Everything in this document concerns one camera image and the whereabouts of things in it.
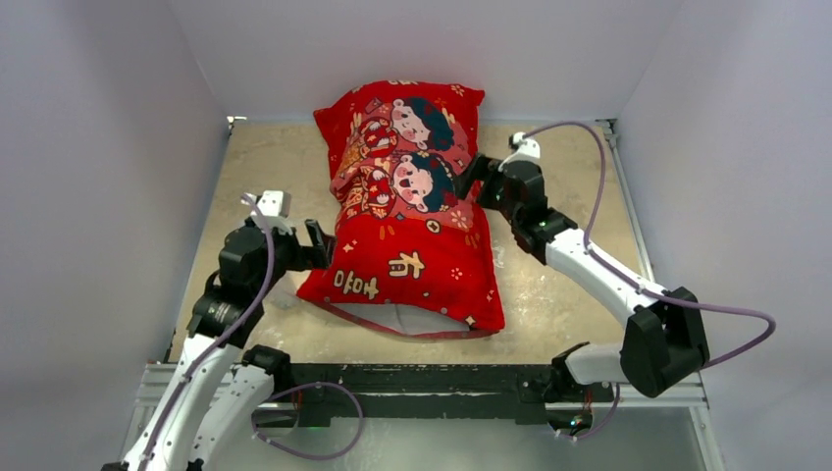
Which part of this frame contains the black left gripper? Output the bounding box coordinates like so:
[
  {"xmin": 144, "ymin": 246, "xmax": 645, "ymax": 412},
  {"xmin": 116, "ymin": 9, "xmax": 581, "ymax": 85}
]
[{"xmin": 253, "ymin": 217, "xmax": 336, "ymax": 297}]

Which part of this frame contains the red printed pillowcase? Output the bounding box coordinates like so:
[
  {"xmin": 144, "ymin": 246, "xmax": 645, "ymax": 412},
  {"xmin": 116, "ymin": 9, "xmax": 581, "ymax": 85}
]
[{"xmin": 297, "ymin": 80, "xmax": 505, "ymax": 339}]

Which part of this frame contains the white pillow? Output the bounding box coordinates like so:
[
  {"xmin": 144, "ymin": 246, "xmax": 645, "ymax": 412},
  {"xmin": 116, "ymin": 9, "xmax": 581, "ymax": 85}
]
[{"xmin": 325, "ymin": 303, "xmax": 470, "ymax": 338}]

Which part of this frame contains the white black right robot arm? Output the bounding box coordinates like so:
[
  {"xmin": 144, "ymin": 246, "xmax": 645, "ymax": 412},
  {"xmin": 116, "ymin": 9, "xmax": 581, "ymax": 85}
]
[{"xmin": 456, "ymin": 154, "xmax": 710, "ymax": 399}]

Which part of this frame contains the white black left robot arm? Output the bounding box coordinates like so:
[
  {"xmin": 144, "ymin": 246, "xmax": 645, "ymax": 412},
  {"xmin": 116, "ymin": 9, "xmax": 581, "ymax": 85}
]
[{"xmin": 103, "ymin": 217, "xmax": 335, "ymax": 470}]

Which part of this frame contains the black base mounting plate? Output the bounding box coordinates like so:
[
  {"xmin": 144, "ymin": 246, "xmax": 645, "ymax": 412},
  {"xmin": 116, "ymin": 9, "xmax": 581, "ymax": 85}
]
[{"xmin": 276, "ymin": 363, "xmax": 614, "ymax": 427}]

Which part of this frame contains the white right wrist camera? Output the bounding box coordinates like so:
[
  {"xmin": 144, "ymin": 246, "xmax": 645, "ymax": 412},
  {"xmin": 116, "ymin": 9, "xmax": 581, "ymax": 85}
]
[{"xmin": 498, "ymin": 131, "xmax": 541, "ymax": 172}]

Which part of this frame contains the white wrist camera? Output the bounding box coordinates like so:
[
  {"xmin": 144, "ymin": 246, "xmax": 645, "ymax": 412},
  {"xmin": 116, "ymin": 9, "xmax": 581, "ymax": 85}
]
[
  {"xmin": 498, "ymin": 131, "xmax": 541, "ymax": 172},
  {"xmin": 241, "ymin": 190, "xmax": 294, "ymax": 236}
]

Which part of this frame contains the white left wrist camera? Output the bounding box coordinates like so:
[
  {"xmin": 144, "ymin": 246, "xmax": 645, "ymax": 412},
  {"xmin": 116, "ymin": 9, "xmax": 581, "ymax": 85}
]
[{"xmin": 241, "ymin": 190, "xmax": 294, "ymax": 236}]

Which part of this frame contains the metal corner bracket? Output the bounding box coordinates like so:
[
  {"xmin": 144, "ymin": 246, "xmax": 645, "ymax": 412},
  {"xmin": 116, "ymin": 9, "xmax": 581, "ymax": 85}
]
[{"xmin": 228, "ymin": 116, "xmax": 248, "ymax": 135}]

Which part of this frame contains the aluminium front frame rail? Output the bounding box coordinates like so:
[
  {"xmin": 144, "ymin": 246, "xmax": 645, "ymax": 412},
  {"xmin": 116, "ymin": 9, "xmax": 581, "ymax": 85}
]
[{"xmin": 115, "ymin": 351, "xmax": 723, "ymax": 470}]

